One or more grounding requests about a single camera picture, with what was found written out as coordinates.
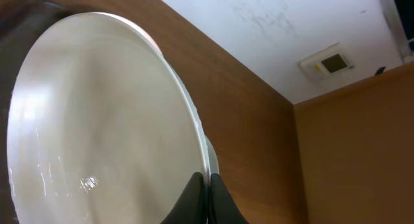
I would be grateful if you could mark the white plate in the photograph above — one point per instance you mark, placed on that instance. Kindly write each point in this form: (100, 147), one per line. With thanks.
(100, 128)

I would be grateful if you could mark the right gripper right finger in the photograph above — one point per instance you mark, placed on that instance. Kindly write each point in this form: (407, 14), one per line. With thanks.
(221, 207)

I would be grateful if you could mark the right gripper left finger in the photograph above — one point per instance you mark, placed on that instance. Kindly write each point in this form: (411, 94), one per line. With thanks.
(190, 206)

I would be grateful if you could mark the pink-rimmed dirty plate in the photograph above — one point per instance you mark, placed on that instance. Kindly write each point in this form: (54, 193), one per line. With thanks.
(144, 33)

